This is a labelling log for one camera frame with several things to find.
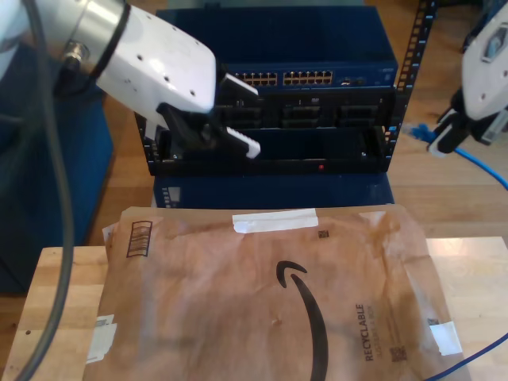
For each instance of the blue network switch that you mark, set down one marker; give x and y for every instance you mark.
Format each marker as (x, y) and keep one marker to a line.
(297, 39)

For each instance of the brown paper mailer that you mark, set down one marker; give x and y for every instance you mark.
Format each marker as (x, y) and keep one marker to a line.
(222, 325)

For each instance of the black rack frame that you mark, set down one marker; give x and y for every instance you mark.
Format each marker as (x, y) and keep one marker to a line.
(393, 151)

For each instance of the blue sofa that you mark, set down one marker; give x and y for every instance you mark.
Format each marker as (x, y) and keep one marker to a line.
(28, 178)

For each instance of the black rack server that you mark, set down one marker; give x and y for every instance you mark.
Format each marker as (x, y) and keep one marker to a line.
(357, 101)

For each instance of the blue device under rack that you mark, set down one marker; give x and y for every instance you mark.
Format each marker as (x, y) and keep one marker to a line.
(278, 190)

